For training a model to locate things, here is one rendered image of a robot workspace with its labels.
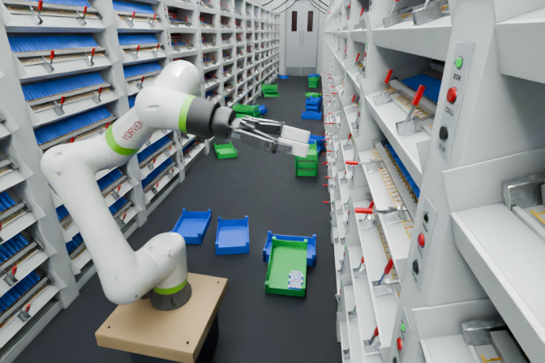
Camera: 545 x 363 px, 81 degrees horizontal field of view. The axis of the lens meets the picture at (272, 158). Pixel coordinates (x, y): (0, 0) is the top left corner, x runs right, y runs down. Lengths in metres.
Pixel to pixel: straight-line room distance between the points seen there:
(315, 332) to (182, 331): 0.65
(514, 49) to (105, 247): 1.03
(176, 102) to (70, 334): 1.31
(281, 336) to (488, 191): 1.32
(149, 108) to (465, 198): 0.64
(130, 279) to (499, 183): 0.96
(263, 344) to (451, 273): 1.22
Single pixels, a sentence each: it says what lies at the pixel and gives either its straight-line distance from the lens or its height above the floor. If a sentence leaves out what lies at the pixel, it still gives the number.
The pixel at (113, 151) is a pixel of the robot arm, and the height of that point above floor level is 0.89.
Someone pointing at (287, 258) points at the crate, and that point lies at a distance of 1.88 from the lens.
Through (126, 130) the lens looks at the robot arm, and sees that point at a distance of 1.07.
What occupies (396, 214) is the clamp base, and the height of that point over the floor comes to 0.90.
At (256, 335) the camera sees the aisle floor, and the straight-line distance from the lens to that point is 1.61.
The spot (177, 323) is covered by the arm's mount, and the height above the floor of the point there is 0.33.
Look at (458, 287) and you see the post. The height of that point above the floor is 0.96.
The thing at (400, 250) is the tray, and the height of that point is 0.88.
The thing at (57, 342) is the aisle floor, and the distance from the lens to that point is 1.83.
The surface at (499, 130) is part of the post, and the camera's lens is 0.38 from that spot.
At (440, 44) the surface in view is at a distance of 0.49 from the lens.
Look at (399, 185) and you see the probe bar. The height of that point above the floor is 0.92.
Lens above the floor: 1.24
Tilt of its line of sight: 22 degrees down
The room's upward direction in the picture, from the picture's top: straight up
